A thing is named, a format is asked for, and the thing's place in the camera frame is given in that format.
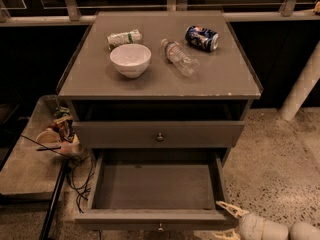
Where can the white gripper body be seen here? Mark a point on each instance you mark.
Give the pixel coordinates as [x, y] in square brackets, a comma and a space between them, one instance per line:
[256, 226]

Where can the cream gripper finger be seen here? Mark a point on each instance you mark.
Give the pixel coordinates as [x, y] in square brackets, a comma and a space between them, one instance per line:
[230, 234]
[235, 211]

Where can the grey drawer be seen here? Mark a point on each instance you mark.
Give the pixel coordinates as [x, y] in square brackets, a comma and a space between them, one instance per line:
[158, 134]
[157, 189]

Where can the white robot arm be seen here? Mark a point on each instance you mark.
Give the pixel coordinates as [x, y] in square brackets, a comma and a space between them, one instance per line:
[298, 231]

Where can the grey top drawer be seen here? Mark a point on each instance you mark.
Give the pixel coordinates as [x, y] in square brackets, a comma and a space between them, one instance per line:
[158, 134]

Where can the grey drawer cabinet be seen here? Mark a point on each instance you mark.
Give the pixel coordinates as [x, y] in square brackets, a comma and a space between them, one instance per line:
[222, 89]

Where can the white slanted pole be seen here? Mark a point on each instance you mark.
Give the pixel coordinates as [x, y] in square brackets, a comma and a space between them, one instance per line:
[303, 86]

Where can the clear plastic water bottle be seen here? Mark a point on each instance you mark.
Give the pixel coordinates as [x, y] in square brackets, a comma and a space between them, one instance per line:
[180, 58]

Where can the blue soda can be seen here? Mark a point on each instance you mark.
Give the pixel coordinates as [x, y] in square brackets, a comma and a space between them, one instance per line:
[202, 38]

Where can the white bowl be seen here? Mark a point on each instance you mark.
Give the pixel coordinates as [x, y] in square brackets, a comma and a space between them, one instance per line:
[131, 60]

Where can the pile of small items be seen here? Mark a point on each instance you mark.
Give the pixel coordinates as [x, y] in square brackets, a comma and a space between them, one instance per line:
[60, 136]

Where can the green white soda can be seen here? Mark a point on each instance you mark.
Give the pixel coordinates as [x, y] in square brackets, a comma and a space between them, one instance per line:
[115, 40]

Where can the grey side table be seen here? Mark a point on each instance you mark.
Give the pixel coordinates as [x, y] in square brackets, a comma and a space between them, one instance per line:
[29, 174]

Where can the metal window railing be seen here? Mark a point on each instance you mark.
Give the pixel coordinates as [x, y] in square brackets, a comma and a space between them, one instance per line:
[58, 12]

